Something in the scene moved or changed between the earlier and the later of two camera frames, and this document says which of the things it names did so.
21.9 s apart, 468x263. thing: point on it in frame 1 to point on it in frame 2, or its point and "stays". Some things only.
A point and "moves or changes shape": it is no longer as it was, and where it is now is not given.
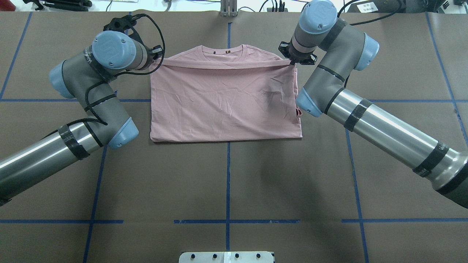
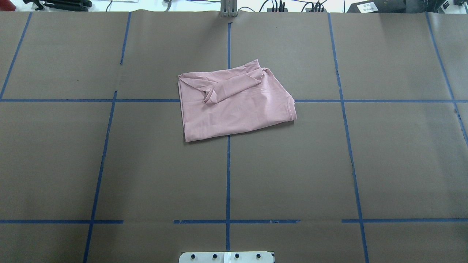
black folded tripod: [75, 5] stays
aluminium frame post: [229, 8] stays
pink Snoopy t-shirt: [208, 93] moves or changes shape
